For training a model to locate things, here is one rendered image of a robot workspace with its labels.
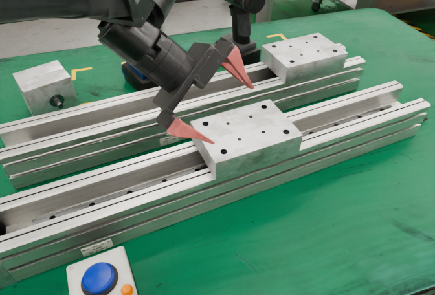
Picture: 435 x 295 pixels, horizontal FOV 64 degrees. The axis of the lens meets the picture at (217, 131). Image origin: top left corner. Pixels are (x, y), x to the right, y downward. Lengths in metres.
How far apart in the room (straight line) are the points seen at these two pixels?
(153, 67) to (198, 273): 0.32
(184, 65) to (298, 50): 0.44
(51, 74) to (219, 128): 0.43
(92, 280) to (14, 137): 0.36
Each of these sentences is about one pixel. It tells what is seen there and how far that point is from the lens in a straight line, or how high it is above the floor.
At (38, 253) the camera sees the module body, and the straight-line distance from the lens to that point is 0.58.
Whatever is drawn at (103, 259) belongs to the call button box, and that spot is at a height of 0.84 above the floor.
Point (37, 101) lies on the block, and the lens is 0.84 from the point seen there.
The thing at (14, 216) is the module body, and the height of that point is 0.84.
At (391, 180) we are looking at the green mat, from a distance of 0.75.
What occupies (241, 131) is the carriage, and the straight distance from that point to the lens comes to 0.58.
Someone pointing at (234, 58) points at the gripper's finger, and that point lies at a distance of 0.46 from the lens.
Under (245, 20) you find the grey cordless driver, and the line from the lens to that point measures 0.93.
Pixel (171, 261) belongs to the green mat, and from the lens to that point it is 0.58.
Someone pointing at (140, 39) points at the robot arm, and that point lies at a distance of 0.42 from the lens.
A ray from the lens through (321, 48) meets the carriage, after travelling 0.85.
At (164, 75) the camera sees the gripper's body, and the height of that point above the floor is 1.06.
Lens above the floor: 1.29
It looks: 42 degrees down
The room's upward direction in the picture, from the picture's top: straight up
